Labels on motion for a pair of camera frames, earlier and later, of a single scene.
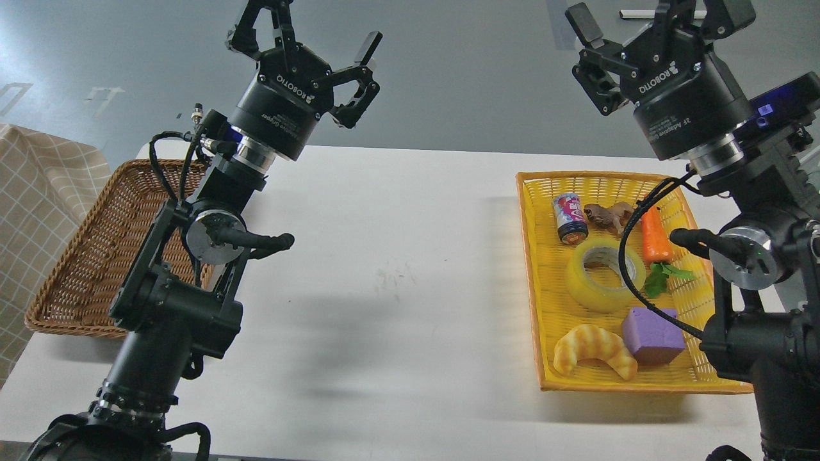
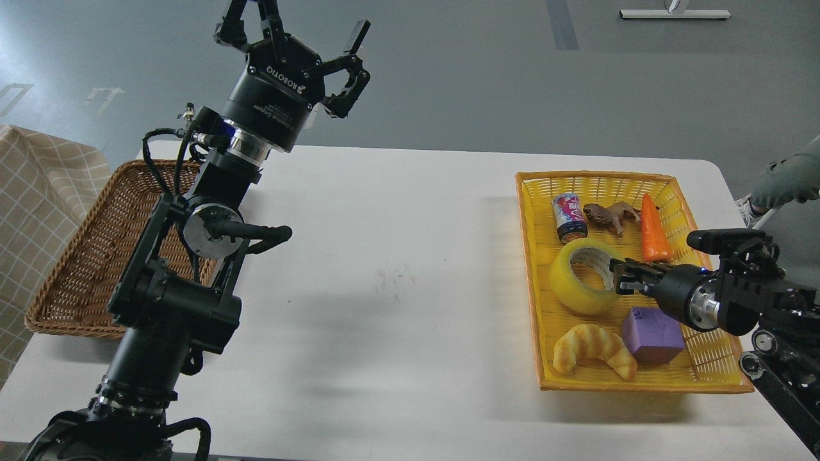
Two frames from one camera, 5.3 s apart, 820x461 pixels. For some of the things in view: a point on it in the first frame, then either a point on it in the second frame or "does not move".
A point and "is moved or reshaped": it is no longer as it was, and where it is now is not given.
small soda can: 571,222 does not move
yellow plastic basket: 618,306 does not move
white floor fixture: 651,14 does not move
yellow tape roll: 596,296 is moved or reshaped
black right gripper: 685,101 -> 688,292
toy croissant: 588,342 does not move
